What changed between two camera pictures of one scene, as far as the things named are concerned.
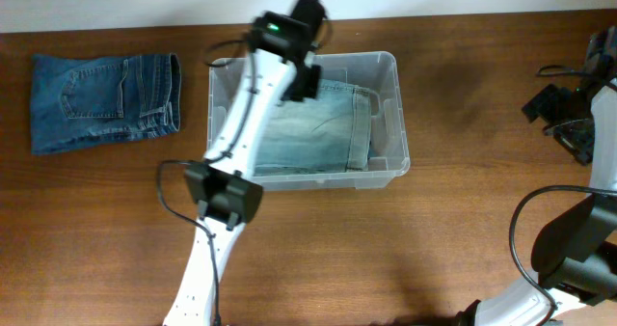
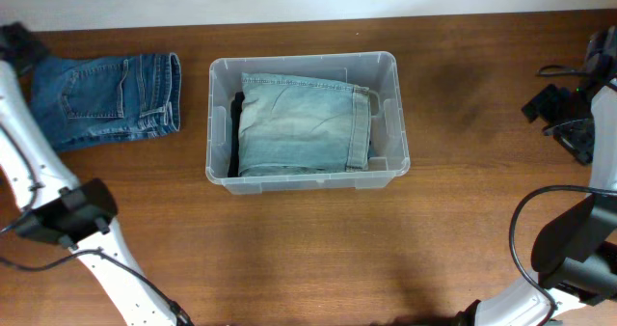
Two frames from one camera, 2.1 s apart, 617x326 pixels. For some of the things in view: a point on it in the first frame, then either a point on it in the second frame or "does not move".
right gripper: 541,103 does not move
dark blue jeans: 78,101 does not move
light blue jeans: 329,133 does not move
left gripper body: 305,81 → 20,50
